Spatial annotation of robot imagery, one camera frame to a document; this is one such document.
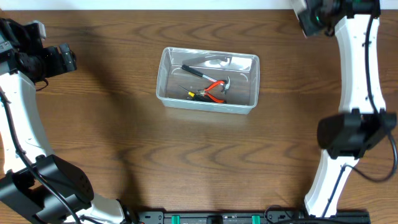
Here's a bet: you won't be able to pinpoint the black yellow screwdriver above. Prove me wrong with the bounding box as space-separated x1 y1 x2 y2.
179 86 212 102

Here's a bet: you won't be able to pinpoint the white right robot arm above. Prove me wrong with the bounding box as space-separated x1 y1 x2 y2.
291 0 397 220

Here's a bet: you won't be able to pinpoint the clear plastic container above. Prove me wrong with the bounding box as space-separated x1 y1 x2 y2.
156 47 260 114

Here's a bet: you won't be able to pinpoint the red handled pliers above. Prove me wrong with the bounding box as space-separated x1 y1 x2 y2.
197 80 226 103

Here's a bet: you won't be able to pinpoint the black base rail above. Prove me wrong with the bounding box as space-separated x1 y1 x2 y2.
136 208 371 224

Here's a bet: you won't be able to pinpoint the small claw hammer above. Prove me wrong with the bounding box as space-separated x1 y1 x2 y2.
181 65 231 94

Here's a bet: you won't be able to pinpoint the silver offset wrench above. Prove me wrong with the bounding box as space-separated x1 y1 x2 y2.
186 97 233 113

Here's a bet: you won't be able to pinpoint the white blue cardboard box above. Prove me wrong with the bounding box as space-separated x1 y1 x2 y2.
290 0 308 16

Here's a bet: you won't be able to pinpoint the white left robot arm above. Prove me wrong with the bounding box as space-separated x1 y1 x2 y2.
1 19 137 223

